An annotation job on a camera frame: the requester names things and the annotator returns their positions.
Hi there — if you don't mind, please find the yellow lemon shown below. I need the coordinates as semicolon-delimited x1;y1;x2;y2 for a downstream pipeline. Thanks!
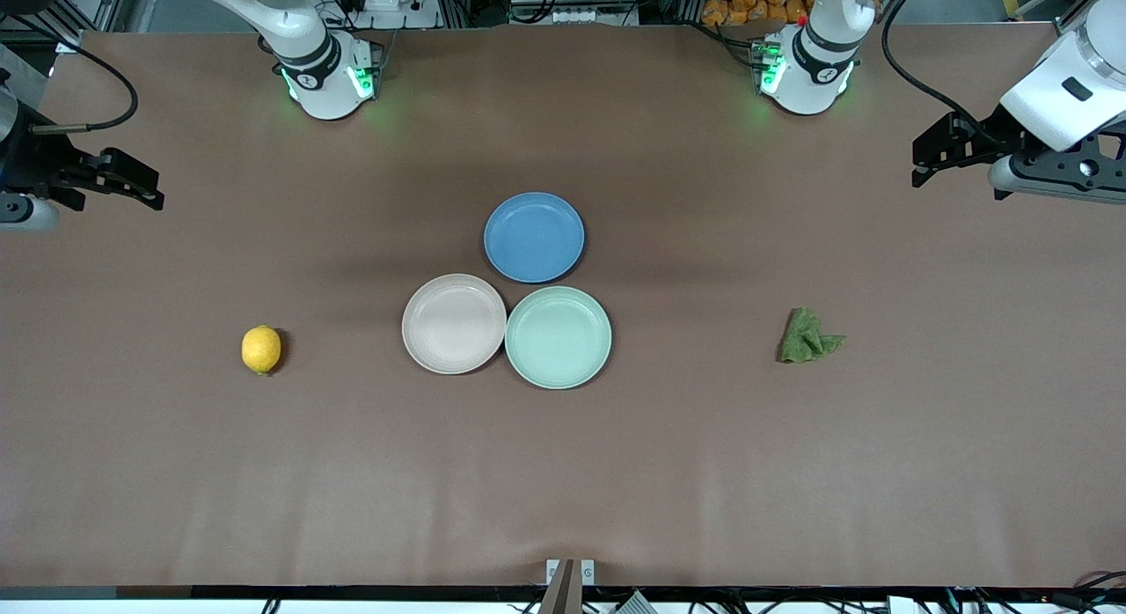
241;325;282;376

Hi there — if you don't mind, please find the green lettuce leaf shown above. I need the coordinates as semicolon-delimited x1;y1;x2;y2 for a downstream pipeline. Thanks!
778;307;846;365

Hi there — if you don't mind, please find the bag of oranges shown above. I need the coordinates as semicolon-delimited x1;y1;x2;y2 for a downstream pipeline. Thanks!
701;0;817;28

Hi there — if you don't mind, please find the white power strip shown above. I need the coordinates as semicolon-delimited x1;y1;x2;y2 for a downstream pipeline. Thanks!
347;0;441;30

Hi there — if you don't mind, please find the pink plate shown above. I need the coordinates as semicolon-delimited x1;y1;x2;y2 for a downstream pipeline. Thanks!
401;274;508;375

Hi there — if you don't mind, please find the blue plate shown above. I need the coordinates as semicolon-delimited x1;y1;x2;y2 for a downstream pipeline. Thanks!
483;192;586;284

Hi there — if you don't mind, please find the mint green plate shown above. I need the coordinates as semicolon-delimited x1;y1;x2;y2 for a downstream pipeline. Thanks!
504;285;613;391

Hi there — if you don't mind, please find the brown table cover sheet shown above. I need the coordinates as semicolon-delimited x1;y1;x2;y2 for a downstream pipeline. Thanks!
0;23;1126;590

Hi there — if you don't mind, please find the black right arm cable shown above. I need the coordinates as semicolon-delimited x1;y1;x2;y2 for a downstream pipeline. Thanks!
31;40;140;135

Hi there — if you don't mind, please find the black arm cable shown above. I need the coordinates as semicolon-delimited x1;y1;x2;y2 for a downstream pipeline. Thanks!
31;40;140;135
881;0;1008;149

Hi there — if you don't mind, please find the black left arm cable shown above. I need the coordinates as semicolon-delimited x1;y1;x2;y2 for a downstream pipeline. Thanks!
881;0;1008;149

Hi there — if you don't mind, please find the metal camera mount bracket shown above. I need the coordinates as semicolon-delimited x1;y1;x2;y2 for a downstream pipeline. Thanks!
545;558;596;614

